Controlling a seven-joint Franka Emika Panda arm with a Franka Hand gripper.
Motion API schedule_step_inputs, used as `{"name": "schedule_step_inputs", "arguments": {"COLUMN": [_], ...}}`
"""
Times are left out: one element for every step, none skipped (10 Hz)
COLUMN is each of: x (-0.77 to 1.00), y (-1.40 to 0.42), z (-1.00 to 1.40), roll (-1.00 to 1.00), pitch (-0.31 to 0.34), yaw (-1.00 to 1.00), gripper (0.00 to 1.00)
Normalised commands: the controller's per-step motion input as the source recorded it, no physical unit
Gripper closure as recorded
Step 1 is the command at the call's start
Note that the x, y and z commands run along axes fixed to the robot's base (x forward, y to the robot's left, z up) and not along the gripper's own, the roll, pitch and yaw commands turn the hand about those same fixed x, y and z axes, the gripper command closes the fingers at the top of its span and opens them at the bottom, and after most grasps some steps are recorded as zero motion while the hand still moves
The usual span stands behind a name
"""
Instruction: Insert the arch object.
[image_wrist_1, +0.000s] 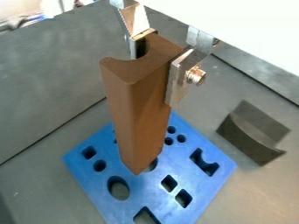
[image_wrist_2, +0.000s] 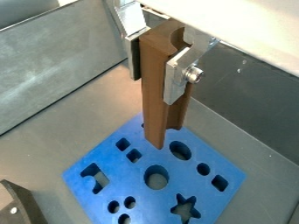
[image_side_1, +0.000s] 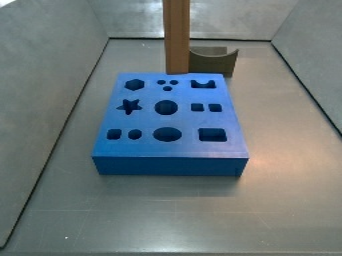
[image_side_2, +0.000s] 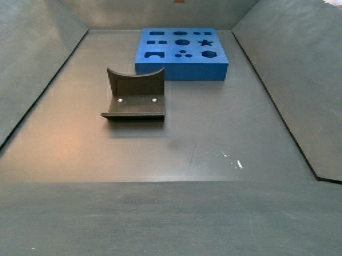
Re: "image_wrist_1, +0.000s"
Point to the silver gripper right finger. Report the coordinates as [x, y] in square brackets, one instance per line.
[185, 67]

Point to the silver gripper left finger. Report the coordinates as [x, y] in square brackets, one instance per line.
[132, 17]

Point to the brown arch block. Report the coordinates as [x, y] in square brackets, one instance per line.
[135, 87]

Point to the dark grey arch holder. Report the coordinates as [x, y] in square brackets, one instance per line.
[253, 132]

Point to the blue shape sorter board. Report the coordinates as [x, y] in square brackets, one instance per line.
[171, 193]

